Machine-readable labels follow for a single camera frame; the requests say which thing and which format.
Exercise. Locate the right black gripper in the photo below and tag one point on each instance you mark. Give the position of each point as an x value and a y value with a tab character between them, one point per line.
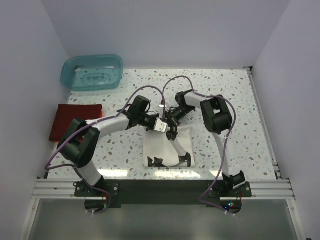
171	120

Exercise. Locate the teal plastic bin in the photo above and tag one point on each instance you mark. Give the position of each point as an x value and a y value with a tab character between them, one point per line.
92	72

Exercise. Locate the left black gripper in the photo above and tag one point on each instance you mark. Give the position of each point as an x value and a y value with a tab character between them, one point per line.
155	116

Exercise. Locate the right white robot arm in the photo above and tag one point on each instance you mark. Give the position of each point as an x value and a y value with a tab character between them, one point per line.
218	121

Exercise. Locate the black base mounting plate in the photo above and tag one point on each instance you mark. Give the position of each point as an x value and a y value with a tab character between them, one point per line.
115	193

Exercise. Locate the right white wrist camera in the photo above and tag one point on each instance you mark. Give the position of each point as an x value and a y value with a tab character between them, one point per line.
163	105

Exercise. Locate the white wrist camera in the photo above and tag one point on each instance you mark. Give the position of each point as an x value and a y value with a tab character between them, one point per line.
160	126
163	105

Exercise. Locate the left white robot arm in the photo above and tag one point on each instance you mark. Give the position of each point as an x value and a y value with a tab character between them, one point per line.
79	142

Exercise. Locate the white t shirt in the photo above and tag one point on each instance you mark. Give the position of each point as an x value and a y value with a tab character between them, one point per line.
159	152

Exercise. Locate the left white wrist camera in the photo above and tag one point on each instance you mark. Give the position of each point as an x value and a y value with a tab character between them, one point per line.
160	126

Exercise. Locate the aluminium extrusion rail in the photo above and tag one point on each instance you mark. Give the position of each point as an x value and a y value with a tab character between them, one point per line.
260	189

